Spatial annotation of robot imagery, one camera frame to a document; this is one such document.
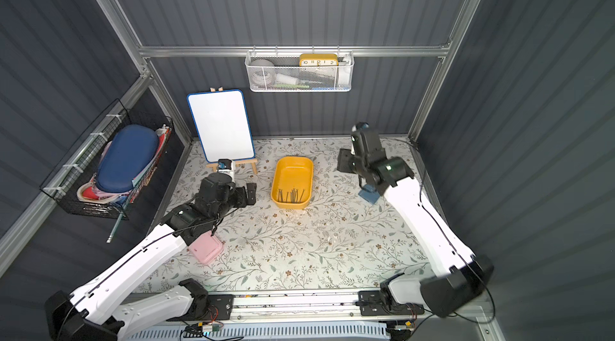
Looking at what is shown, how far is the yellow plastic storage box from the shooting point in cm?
98

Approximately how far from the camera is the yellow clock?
88 cm

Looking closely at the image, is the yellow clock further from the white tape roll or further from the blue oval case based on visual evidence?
the blue oval case

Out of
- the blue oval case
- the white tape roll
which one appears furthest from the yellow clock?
the blue oval case

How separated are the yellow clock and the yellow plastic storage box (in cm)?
42
